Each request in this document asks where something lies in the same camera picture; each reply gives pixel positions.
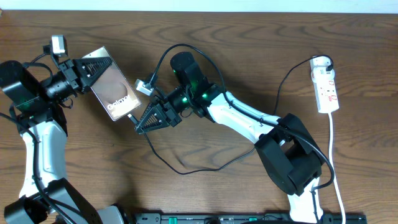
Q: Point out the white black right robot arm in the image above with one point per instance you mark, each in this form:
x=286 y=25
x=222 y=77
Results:
x=288 y=153

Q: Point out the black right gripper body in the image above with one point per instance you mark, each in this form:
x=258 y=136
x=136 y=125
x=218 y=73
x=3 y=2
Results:
x=168 y=109

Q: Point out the white USB charger adapter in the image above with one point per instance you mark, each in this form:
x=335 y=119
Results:
x=321 y=68

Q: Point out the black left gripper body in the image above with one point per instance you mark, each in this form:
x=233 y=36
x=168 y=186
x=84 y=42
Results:
x=73 y=79

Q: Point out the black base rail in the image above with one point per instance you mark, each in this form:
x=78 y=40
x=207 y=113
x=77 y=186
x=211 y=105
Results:
x=156 y=218

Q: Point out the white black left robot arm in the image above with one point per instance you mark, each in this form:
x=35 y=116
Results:
x=37 y=110

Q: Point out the white power strip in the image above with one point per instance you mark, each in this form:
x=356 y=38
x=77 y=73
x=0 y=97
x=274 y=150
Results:
x=326 y=96

